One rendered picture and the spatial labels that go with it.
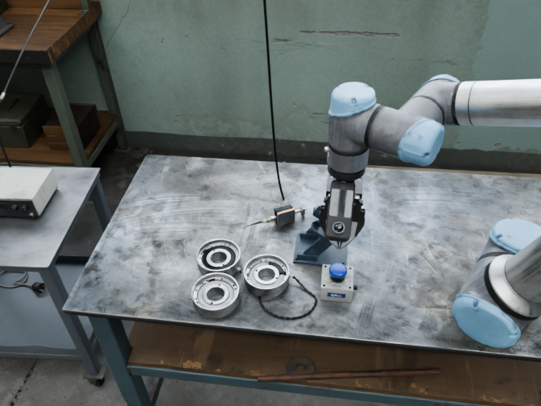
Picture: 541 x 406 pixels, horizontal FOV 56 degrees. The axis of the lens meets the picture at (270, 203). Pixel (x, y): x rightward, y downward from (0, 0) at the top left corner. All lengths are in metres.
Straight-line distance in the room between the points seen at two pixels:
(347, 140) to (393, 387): 0.69
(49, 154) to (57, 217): 1.16
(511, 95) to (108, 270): 0.94
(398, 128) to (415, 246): 0.52
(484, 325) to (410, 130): 0.36
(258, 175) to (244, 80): 1.28
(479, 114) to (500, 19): 1.72
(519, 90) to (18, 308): 1.79
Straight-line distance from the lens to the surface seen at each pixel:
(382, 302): 1.17
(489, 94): 0.91
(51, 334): 1.99
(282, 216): 1.30
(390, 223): 1.35
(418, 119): 0.85
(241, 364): 1.36
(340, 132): 0.88
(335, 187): 0.95
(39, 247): 1.59
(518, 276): 0.90
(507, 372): 1.45
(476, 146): 2.93
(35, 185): 1.69
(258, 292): 1.13
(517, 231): 1.07
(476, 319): 0.96
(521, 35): 2.67
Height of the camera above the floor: 1.71
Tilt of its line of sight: 41 degrees down
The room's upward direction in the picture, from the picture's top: 2 degrees counter-clockwise
